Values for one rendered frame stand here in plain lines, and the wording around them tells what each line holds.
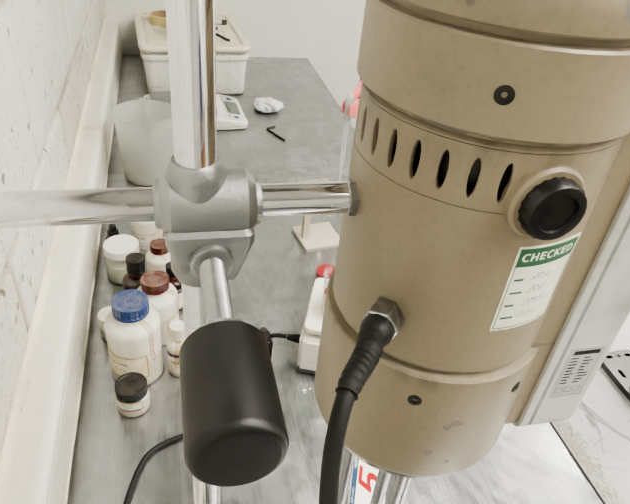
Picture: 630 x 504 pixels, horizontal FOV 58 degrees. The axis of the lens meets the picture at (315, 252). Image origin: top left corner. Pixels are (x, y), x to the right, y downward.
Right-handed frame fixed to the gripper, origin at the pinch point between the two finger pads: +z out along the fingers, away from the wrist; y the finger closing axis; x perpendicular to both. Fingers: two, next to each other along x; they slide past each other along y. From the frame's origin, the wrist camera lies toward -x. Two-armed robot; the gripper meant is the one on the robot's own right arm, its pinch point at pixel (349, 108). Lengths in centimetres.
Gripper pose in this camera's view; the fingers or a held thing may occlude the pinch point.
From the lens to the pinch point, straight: 85.9
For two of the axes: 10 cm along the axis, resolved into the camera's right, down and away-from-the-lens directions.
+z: -7.1, 3.5, -6.1
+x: -1.0, 8.1, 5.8
